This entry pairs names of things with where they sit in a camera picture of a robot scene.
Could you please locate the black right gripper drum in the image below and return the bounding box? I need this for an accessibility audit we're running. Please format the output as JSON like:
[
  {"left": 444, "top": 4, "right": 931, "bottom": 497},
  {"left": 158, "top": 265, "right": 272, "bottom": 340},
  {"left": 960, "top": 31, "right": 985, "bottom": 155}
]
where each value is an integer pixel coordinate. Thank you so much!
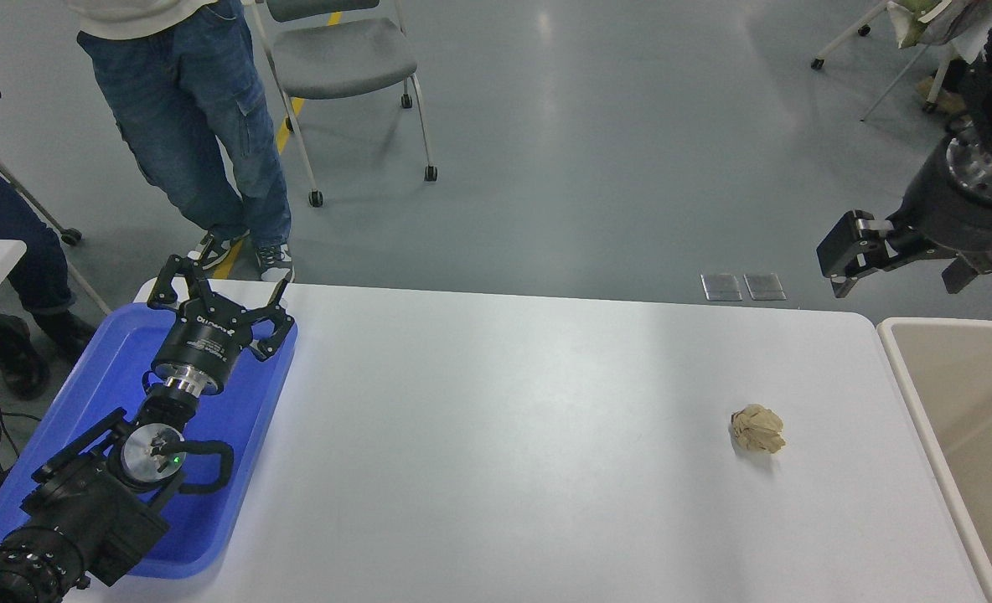
[{"left": 900, "top": 149, "right": 992, "bottom": 272}]

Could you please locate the grey-legged wheeled chair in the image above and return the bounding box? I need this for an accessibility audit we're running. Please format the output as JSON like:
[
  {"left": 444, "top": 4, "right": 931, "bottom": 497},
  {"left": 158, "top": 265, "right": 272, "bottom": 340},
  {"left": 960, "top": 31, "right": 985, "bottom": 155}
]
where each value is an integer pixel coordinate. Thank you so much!
[{"left": 860, "top": 38, "right": 966, "bottom": 123}]

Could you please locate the pale cloth bundle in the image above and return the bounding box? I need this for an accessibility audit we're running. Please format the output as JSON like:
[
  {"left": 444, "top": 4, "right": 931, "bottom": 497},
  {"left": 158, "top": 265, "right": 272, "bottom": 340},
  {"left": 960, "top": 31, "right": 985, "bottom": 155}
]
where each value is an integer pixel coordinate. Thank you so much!
[{"left": 886, "top": 0, "right": 959, "bottom": 49}]

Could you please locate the blue plastic tray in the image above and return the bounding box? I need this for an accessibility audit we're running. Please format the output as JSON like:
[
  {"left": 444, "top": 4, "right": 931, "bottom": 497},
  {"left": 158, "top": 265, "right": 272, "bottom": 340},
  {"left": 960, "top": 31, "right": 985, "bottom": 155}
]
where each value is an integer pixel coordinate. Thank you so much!
[{"left": 0, "top": 301, "right": 299, "bottom": 580}]

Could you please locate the person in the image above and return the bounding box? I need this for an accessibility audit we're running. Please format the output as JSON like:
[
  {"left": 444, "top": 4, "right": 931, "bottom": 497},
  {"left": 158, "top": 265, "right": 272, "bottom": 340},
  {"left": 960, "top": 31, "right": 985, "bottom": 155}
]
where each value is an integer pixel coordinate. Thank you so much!
[
  {"left": 65, "top": 0, "right": 296, "bottom": 284},
  {"left": 0, "top": 57, "right": 99, "bottom": 401},
  {"left": 915, "top": 0, "right": 992, "bottom": 116}
]

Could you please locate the tan paper ball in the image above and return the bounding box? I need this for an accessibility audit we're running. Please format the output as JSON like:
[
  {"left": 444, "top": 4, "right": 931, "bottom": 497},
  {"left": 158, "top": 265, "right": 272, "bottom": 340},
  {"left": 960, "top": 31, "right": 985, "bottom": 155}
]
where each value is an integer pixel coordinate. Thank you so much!
[{"left": 730, "top": 404, "right": 787, "bottom": 455}]

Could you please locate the white-legged wheeled chair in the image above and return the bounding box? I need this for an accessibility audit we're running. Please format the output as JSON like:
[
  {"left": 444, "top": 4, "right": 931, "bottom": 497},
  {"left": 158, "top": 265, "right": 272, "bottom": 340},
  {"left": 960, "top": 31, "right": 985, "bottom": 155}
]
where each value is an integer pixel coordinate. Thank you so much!
[
  {"left": 810, "top": 0, "right": 892, "bottom": 71},
  {"left": 0, "top": 113, "right": 113, "bottom": 317}
]

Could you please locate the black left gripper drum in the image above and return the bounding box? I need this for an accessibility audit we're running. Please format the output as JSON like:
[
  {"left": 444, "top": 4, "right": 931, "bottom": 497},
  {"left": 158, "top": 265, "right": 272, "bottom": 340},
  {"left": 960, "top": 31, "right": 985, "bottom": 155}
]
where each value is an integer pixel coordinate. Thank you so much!
[{"left": 151, "top": 298, "right": 256, "bottom": 394}]

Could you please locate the metal floor plate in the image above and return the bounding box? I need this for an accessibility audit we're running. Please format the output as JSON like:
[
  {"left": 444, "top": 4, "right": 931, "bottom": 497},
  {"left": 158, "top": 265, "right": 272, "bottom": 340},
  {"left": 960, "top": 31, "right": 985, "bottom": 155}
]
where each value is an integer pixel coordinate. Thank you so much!
[
  {"left": 701, "top": 273, "right": 743, "bottom": 302},
  {"left": 744, "top": 272, "right": 788, "bottom": 302}
]

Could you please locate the large pale bin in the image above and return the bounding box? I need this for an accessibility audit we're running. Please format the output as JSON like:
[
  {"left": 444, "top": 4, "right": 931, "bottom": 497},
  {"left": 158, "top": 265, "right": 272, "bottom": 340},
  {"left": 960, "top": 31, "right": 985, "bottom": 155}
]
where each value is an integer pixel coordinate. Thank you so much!
[{"left": 876, "top": 317, "right": 992, "bottom": 603}]

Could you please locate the grey padded wheeled chair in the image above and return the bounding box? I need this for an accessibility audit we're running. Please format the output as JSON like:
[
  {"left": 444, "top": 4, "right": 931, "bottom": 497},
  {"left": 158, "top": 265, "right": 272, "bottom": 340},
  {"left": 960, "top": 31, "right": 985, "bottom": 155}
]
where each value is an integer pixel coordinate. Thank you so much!
[{"left": 245, "top": 0, "right": 440, "bottom": 208}]

